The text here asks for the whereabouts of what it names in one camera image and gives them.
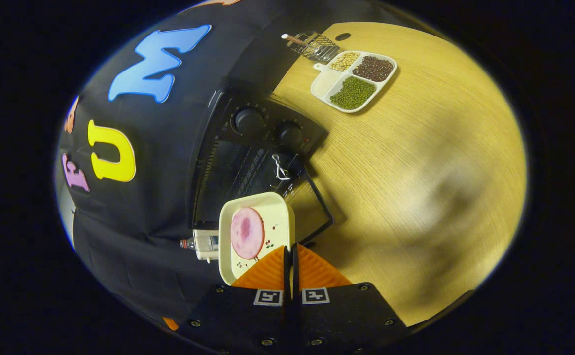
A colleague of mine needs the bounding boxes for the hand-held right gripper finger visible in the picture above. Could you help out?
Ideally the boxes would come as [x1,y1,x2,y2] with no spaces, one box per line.
[292,243,409,355]
[177,245,293,355]

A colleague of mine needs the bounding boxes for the cream rectangular tray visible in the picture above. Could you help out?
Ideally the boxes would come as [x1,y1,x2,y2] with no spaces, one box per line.
[218,192,296,286]

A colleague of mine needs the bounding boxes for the pink ham slice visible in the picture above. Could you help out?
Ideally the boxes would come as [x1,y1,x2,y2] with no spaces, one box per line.
[230,207,265,260]

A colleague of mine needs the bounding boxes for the black electric oven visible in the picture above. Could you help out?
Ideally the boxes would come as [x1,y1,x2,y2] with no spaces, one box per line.
[186,78,335,246]

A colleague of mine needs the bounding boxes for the white toaster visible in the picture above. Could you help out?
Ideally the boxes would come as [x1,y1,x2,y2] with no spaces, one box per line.
[192,229,220,262]

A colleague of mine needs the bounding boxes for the clear bottle with red label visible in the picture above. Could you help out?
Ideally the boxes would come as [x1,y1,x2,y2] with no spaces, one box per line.
[180,235,219,252]

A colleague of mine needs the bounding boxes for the divided white dish of beans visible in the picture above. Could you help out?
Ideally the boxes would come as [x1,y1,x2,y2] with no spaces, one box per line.
[310,50,398,114]

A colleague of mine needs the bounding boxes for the thin stick with white tip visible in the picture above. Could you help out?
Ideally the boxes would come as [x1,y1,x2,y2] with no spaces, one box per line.
[281,33,313,48]

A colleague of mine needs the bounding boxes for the wire mesh holder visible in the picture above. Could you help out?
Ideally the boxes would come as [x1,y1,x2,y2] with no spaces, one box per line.
[287,31,340,63]

